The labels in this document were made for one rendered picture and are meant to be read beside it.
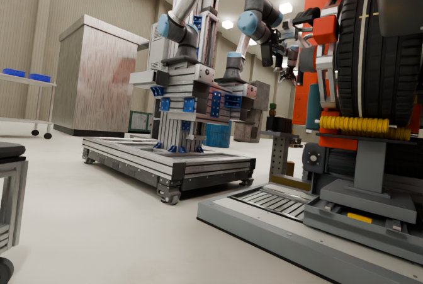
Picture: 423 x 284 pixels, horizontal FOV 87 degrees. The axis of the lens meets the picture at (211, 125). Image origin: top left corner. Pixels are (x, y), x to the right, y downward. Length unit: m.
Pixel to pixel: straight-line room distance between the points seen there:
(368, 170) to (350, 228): 0.31
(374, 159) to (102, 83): 4.51
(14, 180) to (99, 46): 4.41
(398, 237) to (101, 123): 4.61
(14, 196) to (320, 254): 0.85
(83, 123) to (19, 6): 6.02
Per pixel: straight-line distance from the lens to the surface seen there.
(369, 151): 1.18
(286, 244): 0.90
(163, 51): 1.85
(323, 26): 0.99
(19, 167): 0.69
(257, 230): 0.94
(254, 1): 1.00
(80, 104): 4.76
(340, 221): 0.99
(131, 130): 7.11
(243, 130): 8.92
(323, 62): 1.04
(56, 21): 10.21
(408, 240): 0.98
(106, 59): 4.99
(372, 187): 1.19
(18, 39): 9.81
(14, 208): 0.72
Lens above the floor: 0.43
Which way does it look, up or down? 1 degrees up
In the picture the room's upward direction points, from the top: 6 degrees clockwise
